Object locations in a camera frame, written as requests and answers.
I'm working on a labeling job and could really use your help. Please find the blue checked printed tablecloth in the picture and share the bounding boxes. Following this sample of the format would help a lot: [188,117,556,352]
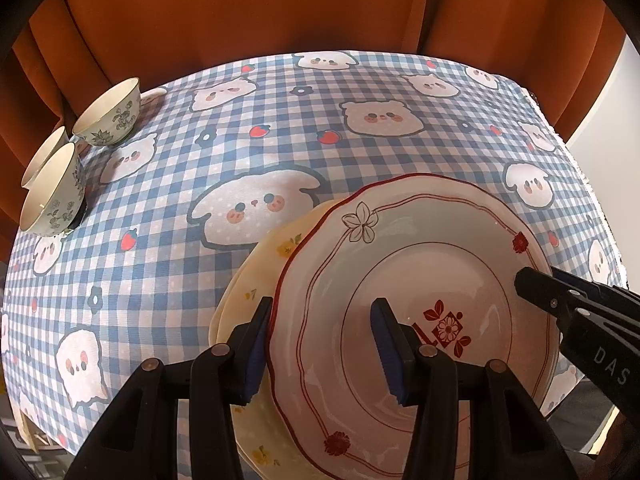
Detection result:
[0,49,628,461]

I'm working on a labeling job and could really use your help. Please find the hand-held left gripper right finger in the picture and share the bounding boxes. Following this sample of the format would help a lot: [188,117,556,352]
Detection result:
[369,297,581,480]

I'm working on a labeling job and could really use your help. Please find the small red-rimmed plate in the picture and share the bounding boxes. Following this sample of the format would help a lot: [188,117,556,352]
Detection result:
[266,172,563,480]

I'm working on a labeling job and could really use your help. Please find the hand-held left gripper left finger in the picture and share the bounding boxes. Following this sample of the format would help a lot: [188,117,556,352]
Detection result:
[62,296,275,480]

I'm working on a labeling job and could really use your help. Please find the medium yellow floral plate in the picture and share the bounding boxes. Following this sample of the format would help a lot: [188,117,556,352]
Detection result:
[217,199,341,480]

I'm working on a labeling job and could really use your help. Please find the cream floral bowl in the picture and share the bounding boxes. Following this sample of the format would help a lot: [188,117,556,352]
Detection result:
[71,77,142,147]
[20,126,71,190]
[19,141,87,237]

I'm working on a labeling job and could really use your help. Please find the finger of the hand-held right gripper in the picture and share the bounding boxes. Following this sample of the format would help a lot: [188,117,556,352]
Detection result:
[515,266,592,326]
[551,266,608,296]

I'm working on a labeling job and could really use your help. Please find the rust orange curtain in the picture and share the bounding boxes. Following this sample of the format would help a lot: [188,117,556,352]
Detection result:
[0,0,631,241]

